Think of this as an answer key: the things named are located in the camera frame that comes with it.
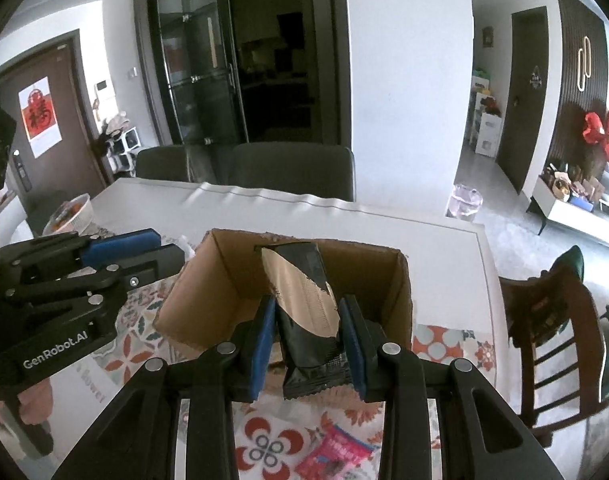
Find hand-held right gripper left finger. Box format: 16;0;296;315
52;295;278;480

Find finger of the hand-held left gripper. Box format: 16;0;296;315
92;244;186;289
82;228;161;267

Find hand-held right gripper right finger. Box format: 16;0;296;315
338;294;565;480

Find black and tan snack packet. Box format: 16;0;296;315
254;241;352;401

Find brown cardboard box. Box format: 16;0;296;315
153;228;415;366

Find person's left hand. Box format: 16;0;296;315
0;377;52;433

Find grey dining chair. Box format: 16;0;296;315
229;142;356;202
135;145;192;183

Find white shoe rack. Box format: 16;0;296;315
104;127;140;171

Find patterned table runner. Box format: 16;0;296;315
92;280;497;480

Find pink snack packet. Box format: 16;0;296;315
294;422;377;480

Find brown entrance door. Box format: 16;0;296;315
0;30;108;236

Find red and white door poster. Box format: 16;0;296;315
18;76;61;157

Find pink lined trash bin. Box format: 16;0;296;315
447;184;484;222

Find black sliding glass door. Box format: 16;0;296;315
134;0;352;148

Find dark wooden chair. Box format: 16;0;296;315
499;246;609;448

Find white hallway shelf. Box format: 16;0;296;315
469;77;502;157

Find white low cabinet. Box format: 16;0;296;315
527;175;609;253

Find dark interior door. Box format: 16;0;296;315
495;6;549;195

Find red foil balloons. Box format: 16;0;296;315
583;107;609;171

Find white loop wall lamp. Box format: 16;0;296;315
573;35;592;95

